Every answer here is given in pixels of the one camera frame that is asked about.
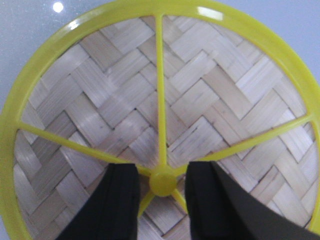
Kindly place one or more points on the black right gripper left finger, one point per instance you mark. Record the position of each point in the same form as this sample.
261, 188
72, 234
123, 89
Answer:
111, 212

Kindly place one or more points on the bamboo steamer lid yellow rim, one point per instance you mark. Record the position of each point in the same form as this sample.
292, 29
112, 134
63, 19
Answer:
158, 84

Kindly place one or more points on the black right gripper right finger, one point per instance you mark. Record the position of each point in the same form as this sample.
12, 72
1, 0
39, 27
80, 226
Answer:
220, 209

